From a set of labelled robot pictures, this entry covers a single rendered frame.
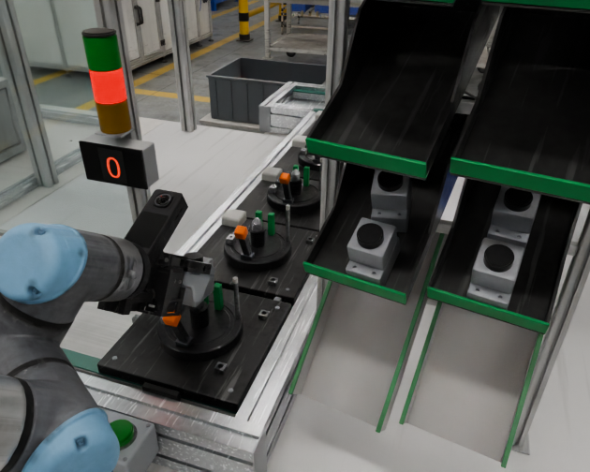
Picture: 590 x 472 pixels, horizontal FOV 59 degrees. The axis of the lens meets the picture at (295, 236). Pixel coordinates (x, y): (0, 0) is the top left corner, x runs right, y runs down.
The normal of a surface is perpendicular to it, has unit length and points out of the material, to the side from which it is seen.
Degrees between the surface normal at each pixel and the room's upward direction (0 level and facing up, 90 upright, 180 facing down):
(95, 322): 0
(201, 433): 0
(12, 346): 2
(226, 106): 90
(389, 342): 45
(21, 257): 52
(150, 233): 22
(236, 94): 90
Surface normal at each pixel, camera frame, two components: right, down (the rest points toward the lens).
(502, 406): -0.33, -0.27
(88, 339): 0.01, -0.85
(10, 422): 0.84, -0.26
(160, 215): -0.14, -0.60
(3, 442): 0.82, 0.03
